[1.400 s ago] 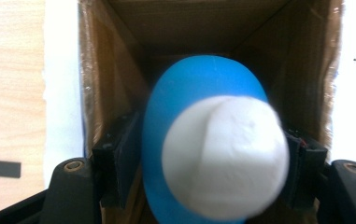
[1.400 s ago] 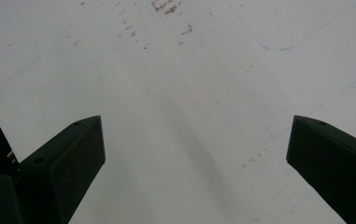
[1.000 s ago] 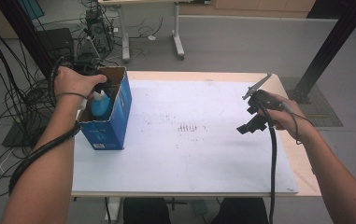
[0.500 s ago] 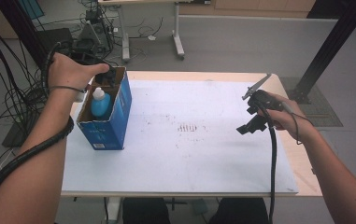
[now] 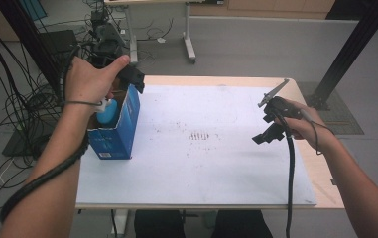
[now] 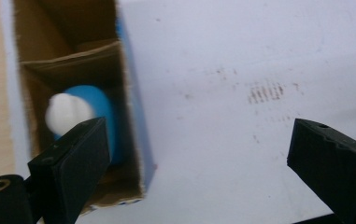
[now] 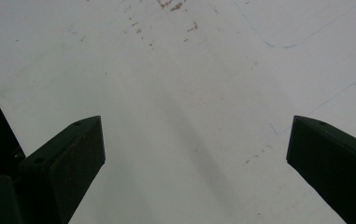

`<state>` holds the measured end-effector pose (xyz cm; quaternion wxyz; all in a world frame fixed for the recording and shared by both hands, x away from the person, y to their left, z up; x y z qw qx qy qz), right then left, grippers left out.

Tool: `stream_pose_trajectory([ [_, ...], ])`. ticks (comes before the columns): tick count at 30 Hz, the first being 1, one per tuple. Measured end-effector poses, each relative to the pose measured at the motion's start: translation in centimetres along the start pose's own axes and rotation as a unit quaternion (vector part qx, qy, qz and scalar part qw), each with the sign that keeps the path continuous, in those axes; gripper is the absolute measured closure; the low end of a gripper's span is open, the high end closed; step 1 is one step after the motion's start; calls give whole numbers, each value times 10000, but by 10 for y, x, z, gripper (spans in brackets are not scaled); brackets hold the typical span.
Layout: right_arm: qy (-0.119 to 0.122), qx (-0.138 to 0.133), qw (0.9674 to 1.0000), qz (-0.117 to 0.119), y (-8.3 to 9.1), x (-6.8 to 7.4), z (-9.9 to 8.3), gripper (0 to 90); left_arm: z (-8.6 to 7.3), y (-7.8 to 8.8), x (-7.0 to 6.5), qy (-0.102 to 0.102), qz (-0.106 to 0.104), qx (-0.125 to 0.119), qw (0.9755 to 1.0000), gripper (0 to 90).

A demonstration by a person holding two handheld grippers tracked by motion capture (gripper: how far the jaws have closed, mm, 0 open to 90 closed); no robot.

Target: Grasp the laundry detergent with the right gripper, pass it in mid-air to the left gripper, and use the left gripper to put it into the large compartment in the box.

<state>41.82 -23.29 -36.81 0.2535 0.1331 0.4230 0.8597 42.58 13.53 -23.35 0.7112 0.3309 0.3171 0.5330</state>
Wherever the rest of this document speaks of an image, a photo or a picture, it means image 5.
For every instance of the person's right hand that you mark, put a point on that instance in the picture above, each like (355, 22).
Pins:
(309, 127)

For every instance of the grey floor mat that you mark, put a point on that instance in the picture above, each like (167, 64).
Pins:
(342, 122)

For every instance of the wooden cabinet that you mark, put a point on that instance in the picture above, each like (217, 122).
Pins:
(249, 8)

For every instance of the black metal stand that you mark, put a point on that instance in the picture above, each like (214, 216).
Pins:
(358, 43)
(32, 43)

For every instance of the black computer tower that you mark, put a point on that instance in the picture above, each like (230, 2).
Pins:
(99, 18)

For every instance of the black table clip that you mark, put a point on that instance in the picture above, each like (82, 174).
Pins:
(333, 181)

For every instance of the white table sheet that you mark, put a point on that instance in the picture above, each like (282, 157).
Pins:
(193, 172)

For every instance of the white desk with legs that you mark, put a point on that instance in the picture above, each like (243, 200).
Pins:
(188, 39)

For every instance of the teal board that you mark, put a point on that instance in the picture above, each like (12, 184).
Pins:
(32, 8)

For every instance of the blue bottle with white cap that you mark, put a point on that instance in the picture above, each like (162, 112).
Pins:
(107, 115)

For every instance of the person's legs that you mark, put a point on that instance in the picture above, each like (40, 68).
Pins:
(153, 226)

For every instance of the white table leg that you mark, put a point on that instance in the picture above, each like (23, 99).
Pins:
(119, 224)

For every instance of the blue cardboard box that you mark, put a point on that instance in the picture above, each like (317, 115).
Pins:
(123, 132)

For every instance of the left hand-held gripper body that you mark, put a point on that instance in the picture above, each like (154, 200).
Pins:
(107, 39)

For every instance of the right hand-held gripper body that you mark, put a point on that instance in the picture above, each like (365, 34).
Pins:
(280, 107)

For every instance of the person's left hand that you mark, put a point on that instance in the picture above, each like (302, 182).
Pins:
(87, 82)

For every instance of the black equipment case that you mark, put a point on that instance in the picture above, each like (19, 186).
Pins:
(57, 43)

